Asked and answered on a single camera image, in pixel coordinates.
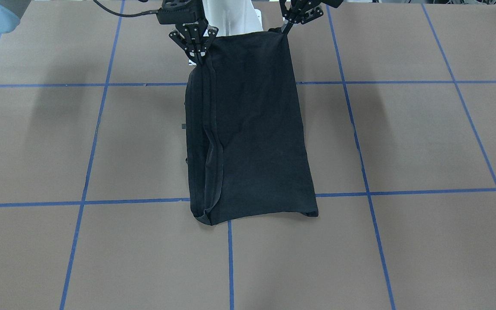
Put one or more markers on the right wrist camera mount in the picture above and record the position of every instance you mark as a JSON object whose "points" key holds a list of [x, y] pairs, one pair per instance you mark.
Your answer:
{"points": [[181, 12]]}

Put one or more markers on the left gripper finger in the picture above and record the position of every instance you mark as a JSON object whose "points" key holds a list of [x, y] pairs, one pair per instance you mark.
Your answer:
{"points": [[289, 11], [299, 12]]}

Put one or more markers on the black graphic t-shirt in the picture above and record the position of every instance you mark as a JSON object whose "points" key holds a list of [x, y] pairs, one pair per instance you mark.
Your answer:
{"points": [[246, 153]]}

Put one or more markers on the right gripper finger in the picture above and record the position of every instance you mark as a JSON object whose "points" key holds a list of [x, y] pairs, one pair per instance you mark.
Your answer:
{"points": [[188, 37], [205, 35]]}

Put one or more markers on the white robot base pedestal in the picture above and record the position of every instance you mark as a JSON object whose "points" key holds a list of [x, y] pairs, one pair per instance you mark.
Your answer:
{"points": [[233, 17]]}

